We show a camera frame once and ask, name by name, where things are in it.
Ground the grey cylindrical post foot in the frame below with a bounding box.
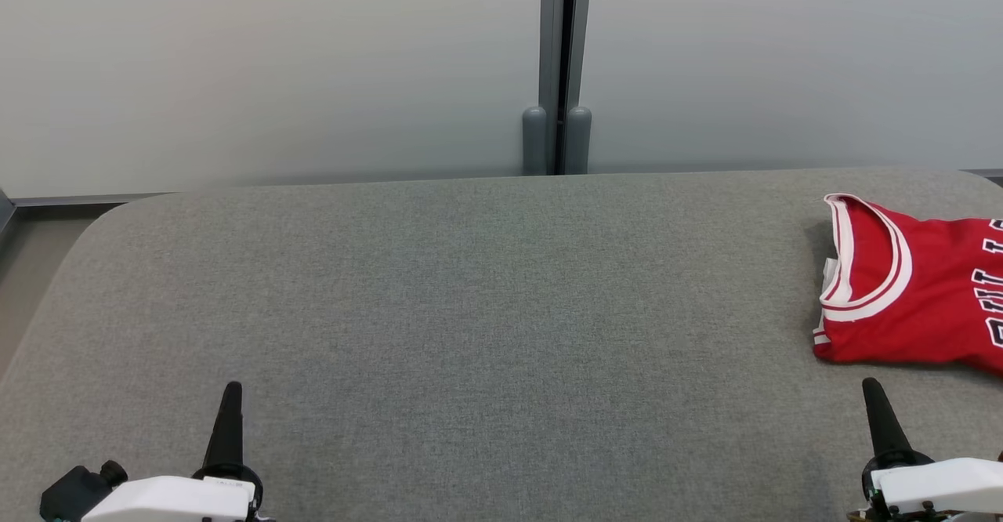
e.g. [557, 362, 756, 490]
[522, 106, 549, 177]
[566, 104, 594, 176]

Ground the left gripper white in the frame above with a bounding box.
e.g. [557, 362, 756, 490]
[82, 382, 264, 522]

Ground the grey partition door post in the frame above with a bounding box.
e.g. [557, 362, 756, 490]
[540, 0, 595, 176]

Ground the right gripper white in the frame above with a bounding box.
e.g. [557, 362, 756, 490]
[862, 378, 1003, 517]

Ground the red basketball jersey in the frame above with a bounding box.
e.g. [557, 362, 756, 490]
[812, 192, 1003, 375]

